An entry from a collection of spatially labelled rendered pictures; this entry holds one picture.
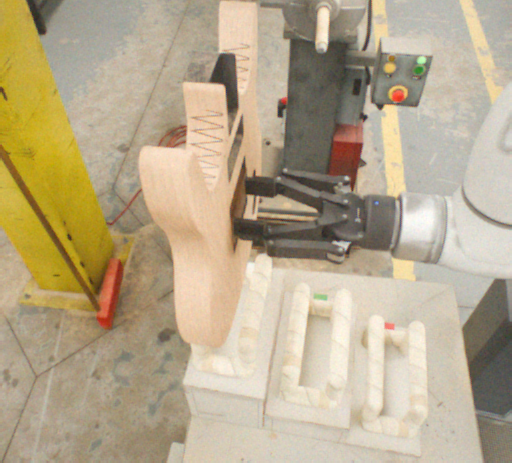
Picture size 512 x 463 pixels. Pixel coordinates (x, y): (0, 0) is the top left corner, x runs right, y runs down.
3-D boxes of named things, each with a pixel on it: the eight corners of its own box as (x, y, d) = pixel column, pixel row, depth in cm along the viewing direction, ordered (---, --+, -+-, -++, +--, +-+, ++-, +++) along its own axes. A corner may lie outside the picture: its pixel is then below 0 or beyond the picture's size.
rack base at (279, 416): (280, 311, 117) (281, 290, 110) (351, 320, 115) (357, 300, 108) (263, 431, 99) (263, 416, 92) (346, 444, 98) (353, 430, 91)
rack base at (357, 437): (349, 321, 115) (350, 319, 114) (416, 331, 114) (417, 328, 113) (343, 446, 98) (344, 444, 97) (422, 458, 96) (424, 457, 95)
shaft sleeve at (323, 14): (316, 9, 143) (326, 5, 142) (319, 19, 145) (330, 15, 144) (313, 43, 131) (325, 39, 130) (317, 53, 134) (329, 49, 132)
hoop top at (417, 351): (407, 324, 105) (410, 316, 102) (422, 326, 105) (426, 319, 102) (408, 421, 92) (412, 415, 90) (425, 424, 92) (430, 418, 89)
